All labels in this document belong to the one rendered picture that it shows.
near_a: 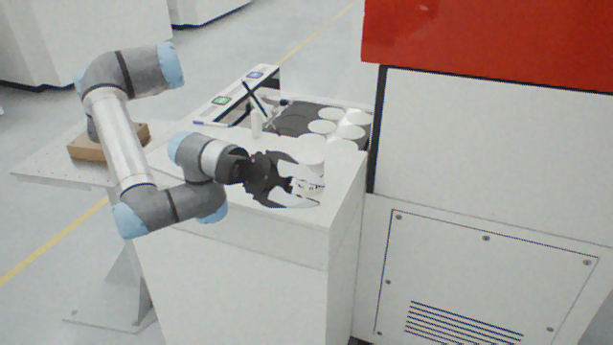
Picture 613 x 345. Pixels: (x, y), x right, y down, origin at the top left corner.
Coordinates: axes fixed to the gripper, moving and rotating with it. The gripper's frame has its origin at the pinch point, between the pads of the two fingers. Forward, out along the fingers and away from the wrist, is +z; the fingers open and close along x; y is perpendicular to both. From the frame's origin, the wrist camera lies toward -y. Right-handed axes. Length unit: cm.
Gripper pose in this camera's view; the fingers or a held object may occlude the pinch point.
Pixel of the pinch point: (312, 192)
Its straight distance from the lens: 64.5
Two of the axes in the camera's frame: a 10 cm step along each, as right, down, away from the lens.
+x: -2.7, 9.6, 0.4
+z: 8.0, 2.5, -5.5
